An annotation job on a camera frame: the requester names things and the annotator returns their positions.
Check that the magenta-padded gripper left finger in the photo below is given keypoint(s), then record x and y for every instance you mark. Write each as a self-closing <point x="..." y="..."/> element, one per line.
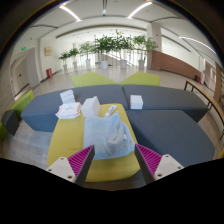
<point x="63" y="166"/>

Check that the light blue towel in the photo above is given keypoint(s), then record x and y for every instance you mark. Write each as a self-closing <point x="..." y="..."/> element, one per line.
<point x="100" y="136"/>

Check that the ceiling light strips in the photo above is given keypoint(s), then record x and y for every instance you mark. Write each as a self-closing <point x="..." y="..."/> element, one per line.
<point x="70" y="12"/>

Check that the yellow ottoman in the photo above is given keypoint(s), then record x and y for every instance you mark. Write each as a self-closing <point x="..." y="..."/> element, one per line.
<point x="66" y="140"/>

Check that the potted plants row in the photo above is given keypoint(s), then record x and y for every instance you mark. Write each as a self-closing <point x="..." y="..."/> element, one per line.
<point x="106" y="45"/>

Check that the small white box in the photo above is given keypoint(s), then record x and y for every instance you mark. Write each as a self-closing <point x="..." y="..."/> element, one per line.
<point x="136" y="102"/>

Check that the green exit sign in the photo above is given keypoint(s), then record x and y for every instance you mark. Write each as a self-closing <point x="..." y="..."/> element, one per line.
<point x="23" y="48"/>

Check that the long green ottoman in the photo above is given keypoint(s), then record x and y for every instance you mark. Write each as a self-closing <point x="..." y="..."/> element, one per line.
<point x="22" y="103"/>

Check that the plastic wrapped wipes pack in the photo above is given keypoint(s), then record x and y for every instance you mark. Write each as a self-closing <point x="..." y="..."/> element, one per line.
<point x="68" y="111"/>

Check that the long blue ottoman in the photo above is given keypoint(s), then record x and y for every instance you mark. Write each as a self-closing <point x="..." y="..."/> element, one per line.
<point x="43" y="110"/>

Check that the white tissue stack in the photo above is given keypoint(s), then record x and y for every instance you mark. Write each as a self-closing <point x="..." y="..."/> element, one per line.
<point x="67" y="96"/>

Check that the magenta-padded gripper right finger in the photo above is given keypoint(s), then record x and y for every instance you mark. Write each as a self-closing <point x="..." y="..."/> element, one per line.
<point x="165" y="165"/>

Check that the black framed table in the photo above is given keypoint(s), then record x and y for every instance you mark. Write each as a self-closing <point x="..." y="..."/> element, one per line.
<point x="206" y="96"/>

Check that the yellow wall picture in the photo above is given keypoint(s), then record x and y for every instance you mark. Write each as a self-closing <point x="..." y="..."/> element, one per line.
<point x="48" y="51"/>

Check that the large white box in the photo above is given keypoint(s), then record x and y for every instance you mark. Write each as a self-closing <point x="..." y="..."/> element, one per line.
<point x="90" y="107"/>

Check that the small white tube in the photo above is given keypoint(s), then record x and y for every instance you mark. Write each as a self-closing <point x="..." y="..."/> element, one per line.
<point x="110" y="110"/>

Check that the red bin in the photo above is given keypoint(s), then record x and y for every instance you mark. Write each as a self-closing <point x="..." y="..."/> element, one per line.
<point x="49" y="73"/>

